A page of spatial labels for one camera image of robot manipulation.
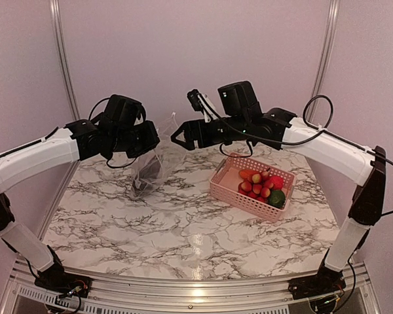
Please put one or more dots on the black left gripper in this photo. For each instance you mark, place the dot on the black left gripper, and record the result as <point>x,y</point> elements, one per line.
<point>151,140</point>

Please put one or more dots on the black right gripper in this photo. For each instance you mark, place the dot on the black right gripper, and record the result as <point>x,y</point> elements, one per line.
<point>190,127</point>

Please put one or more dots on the dark purple eggplant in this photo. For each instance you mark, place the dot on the dark purple eggplant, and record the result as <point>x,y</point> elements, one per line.
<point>151,169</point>

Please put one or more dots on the clear zip top bag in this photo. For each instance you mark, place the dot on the clear zip top bag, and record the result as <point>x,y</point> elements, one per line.
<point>170,155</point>

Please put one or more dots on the green cucumber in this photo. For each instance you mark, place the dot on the green cucumber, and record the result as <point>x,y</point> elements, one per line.
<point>141,188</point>

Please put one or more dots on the bunch of red lychees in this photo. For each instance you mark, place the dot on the bunch of red lychees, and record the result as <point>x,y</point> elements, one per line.
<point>256,186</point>

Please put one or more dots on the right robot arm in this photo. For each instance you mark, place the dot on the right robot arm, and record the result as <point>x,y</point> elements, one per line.
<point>284,130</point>

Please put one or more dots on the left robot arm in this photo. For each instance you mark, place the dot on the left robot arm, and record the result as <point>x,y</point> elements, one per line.
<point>121,127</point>

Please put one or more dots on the pink plastic basket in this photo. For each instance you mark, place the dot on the pink plastic basket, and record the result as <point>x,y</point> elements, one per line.
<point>224,186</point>

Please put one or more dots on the orange carrot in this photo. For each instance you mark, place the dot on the orange carrot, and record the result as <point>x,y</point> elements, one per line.
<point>246,173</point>

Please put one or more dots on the red strawberry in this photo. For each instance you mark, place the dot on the red strawberry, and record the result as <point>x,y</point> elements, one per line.
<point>276,182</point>

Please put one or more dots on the green avocado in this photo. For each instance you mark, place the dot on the green avocado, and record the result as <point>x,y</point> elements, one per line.
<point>277,199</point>

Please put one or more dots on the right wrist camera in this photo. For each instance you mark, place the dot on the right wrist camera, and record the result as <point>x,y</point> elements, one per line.
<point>201,103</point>

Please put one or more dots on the left aluminium corner post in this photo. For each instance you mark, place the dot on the left aluminium corner post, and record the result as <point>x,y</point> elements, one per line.
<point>57,25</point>

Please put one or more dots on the aluminium corner post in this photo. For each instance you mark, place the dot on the aluminium corner post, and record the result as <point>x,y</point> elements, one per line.
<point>57,25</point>
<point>327,47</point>

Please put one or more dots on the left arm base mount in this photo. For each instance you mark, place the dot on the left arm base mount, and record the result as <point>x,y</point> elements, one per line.
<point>66,283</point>

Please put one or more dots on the right aluminium corner post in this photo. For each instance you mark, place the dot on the right aluminium corner post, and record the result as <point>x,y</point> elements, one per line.
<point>327,47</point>

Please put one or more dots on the aluminium front table rail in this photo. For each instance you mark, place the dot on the aluminium front table rail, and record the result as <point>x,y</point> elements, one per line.
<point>120,294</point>

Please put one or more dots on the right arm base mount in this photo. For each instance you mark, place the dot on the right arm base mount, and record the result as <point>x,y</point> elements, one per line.
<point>314,285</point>

